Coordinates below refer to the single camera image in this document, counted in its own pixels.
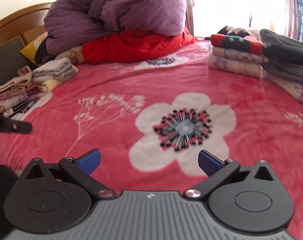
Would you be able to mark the beige cloth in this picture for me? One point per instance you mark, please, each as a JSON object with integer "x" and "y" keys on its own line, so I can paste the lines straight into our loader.
{"x": 74, "y": 55}

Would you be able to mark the cream rolled cloth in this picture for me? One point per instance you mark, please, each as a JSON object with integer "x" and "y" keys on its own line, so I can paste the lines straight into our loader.
{"x": 49, "y": 85}

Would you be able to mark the folded floral purple garment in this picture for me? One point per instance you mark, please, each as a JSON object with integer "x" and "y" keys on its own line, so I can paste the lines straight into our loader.
{"x": 238, "y": 55}

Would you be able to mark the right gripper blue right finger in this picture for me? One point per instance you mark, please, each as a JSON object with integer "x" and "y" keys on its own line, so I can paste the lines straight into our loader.
{"x": 219, "y": 172}

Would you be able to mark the red quilt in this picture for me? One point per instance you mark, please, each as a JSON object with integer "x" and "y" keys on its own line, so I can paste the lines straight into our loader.
{"x": 133, "y": 46}

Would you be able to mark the red green folded sweater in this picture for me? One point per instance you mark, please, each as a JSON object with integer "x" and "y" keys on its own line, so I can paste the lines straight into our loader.
{"x": 237, "y": 43}

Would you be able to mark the purple duvet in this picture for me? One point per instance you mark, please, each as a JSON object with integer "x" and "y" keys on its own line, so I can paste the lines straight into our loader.
{"x": 71, "y": 23}

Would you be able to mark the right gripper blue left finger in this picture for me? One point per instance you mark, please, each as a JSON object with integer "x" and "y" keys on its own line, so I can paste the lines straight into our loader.
{"x": 79, "y": 171}

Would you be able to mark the dark grey folded clothes stack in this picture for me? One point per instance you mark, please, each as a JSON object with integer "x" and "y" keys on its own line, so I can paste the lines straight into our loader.
{"x": 285, "y": 55}

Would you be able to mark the folded patterned clothes stack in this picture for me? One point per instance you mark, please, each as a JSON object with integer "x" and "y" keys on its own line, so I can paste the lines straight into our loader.
{"x": 15, "y": 91}

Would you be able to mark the grey folded cloth pile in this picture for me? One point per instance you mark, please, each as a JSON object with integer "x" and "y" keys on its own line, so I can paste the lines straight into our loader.
{"x": 61, "y": 70}

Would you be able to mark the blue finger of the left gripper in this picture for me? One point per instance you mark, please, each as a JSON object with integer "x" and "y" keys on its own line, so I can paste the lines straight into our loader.
{"x": 13, "y": 126}

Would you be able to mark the pink curtain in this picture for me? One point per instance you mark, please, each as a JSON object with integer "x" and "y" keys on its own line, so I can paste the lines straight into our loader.
{"x": 189, "y": 16}

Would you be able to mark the wooden headboard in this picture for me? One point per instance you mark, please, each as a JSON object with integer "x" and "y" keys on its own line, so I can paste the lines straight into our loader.
{"x": 16, "y": 32}

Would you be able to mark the pink floral fleece blanket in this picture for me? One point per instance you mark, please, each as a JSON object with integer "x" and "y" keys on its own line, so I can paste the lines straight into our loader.
{"x": 150, "y": 120}

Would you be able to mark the yellow pillow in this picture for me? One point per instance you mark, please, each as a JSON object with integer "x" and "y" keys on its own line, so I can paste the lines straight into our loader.
{"x": 29, "y": 51}

